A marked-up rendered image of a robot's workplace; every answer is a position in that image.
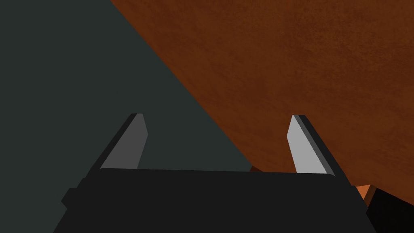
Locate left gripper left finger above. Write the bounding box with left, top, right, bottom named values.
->
left=93, top=113, right=149, bottom=170

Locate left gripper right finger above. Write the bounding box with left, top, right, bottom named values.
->
left=286, top=114, right=338, bottom=177

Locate brown wooden table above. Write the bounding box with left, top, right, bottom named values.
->
left=110, top=0, right=414, bottom=208

